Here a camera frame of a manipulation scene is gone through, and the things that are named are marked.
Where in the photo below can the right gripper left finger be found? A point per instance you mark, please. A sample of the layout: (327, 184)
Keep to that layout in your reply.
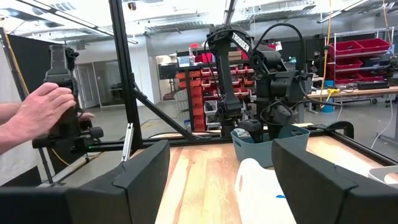
(93, 205)

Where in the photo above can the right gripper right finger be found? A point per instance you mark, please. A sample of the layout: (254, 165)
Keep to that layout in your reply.
(326, 199)

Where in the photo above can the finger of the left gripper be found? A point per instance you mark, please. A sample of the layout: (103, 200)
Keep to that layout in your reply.
(253, 132)
(273, 132)

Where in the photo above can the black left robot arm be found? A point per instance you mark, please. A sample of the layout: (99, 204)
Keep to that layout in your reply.
(227, 77)

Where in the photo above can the person's forearm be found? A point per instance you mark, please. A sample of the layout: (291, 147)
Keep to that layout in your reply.
(9, 127)

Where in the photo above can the teal plastic bin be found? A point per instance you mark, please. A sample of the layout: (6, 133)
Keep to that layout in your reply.
(258, 154)

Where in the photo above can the grey plastic bin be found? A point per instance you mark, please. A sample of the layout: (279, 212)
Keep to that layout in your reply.
(379, 174)

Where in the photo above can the white plastic bin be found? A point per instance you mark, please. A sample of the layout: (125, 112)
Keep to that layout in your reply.
(258, 193)

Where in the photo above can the silver aluminium bar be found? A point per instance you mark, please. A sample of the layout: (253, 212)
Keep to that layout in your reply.
(127, 143)

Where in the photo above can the wooden top desk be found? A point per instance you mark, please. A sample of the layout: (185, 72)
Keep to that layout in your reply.
(357, 92)

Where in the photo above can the person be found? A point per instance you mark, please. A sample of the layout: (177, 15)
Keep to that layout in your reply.
(18, 168)

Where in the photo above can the person's hand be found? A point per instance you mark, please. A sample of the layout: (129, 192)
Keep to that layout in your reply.
(43, 109)

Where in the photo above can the black room divider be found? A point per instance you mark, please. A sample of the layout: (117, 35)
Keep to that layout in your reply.
(31, 56)

